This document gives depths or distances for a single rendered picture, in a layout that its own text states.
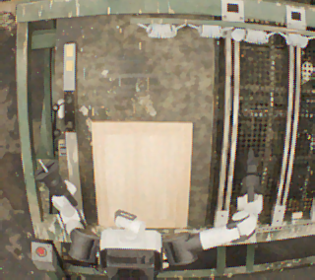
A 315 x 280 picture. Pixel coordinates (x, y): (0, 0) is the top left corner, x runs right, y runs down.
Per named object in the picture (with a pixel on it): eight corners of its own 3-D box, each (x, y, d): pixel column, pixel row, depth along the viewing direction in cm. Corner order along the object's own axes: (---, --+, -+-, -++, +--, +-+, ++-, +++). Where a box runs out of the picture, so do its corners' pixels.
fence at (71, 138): (76, 221, 334) (75, 225, 330) (65, 41, 295) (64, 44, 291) (85, 222, 334) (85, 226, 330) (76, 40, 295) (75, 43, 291)
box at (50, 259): (37, 269, 328) (31, 259, 313) (37, 252, 335) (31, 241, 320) (57, 272, 328) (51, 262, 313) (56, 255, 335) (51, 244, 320)
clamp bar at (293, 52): (267, 219, 334) (271, 243, 313) (282, 1, 285) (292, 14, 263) (283, 217, 334) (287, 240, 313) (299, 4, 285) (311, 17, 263)
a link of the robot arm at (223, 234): (248, 217, 270) (198, 233, 274) (254, 241, 273) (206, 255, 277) (248, 207, 281) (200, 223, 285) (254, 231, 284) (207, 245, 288)
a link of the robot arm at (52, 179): (31, 170, 273) (41, 184, 282) (39, 184, 267) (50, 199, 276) (51, 154, 275) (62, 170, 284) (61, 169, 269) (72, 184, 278)
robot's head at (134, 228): (138, 241, 275) (137, 227, 270) (117, 233, 279) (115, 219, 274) (146, 233, 280) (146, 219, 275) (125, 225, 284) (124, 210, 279)
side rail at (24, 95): (33, 211, 339) (31, 221, 329) (22, 14, 294) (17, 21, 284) (43, 212, 339) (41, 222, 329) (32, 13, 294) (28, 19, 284)
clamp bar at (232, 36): (210, 224, 334) (212, 247, 312) (219, -7, 285) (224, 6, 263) (228, 223, 334) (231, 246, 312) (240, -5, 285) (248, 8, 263)
